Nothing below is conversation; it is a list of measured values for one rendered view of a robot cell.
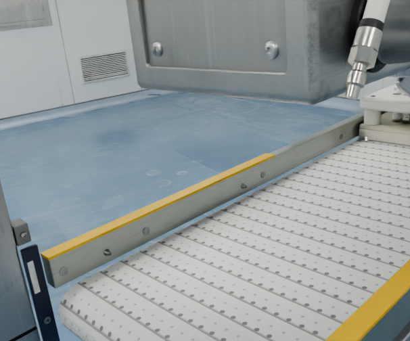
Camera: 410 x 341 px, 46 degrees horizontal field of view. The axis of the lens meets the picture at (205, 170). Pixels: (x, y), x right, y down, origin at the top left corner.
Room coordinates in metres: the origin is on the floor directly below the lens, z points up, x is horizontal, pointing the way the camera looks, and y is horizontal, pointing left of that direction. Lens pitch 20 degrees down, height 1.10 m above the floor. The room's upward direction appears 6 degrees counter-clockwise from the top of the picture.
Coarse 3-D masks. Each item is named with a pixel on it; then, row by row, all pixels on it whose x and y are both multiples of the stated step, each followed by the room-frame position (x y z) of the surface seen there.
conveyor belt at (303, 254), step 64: (256, 192) 0.59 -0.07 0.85; (320, 192) 0.57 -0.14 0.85; (384, 192) 0.55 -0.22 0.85; (192, 256) 0.44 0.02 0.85; (256, 256) 0.43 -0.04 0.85; (320, 256) 0.42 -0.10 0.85; (384, 256) 0.41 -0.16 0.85; (64, 320) 0.39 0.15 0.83; (128, 320) 0.35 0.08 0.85; (192, 320) 0.34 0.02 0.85; (256, 320) 0.33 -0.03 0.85; (320, 320) 0.32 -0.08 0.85
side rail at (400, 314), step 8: (408, 296) 0.30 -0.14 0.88; (400, 304) 0.29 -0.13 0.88; (408, 304) 0.30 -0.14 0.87; (392, 312) 0.28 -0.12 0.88; (400, 312) 0.29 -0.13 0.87; (408, 312) 0.30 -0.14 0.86; (384, 320) 0.27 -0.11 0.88; (392, 320) 0.28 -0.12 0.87; (400, 320) 0.29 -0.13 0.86; (408, 320) 0.30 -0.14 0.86; (376, 328) 0.27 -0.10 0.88; (384, 328) 0.27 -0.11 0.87; (392, 328) 0.28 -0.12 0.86; (400, 328) 0.29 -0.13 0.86; (368, 336) 0.26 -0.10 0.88; (376, 336) 0.27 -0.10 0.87; (384, 336) 0.27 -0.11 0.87; (392, 336) 0.28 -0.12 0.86
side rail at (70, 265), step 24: (360, 120) 0.79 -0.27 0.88; (312, 144) 0.69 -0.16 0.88; (336, 144) 0.74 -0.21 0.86; (264, 168) 0.61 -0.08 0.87; (288, 168) 0.65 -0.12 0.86; (216, 192) 0.55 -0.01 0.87; (240, 192) 0.58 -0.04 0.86; (168, 216) 0.50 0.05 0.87; (192, 216) 0.52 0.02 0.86; (96, 240) 0.43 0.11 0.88; (120, 240) 0.45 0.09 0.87; (144, 240) 0.47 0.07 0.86; (48, 264) 0.40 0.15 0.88; (72, 264) 0.41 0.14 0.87; (96, 264) 0.43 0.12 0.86
